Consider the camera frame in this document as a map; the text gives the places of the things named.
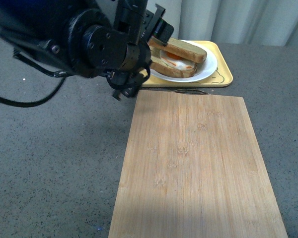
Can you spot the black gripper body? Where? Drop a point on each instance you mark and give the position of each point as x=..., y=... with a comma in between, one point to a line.
x=135, y=68

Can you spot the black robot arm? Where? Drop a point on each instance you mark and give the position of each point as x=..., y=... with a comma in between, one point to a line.
x=88, y=38

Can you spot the toast slice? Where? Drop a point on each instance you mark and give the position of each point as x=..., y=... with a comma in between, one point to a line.
x=161, y=68
x=182, y=49

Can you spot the white round plate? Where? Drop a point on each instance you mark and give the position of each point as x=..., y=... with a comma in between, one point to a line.
x=203, y=71

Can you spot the yellow bear tray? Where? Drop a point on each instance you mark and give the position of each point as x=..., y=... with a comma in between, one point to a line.
x=222, y=77

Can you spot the grey curtain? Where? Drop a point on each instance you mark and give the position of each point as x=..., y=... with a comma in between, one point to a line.
x=258, y=22

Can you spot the bamboo cutting board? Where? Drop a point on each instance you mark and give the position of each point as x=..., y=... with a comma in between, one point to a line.
x=193, y=169

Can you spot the fried egg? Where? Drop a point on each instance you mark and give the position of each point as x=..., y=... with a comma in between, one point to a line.
x=176, y=62

